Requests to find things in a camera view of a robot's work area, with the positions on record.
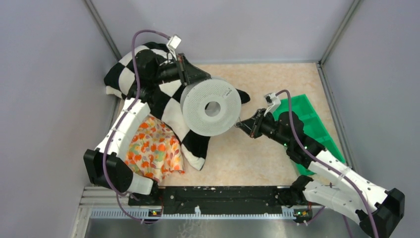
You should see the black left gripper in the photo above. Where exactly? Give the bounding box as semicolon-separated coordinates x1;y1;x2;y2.
152;52;210;85

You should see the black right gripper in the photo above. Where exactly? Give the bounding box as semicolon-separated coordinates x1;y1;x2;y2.
237;108;291;148

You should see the grey plastic cable spool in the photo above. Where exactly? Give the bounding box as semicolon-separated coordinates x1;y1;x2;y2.
180;78;241;136

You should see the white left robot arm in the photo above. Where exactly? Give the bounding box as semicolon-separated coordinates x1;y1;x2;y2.
83;42;210;205

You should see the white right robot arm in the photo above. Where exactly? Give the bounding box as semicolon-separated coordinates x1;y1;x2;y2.
235;109;405;238

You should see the black white checkered blanket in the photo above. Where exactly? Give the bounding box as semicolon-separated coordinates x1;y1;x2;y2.
104;42;250;171

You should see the green plastic compartment bin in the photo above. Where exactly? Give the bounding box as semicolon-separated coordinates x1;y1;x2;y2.
291;94;346;164

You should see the orange floral cloth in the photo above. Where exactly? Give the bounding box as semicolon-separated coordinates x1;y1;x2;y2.
124;116;185;182

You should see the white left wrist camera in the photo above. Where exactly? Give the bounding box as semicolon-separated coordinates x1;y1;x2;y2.
166;34;182;56

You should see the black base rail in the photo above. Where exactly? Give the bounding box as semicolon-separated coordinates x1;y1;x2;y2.
128;186;314;217

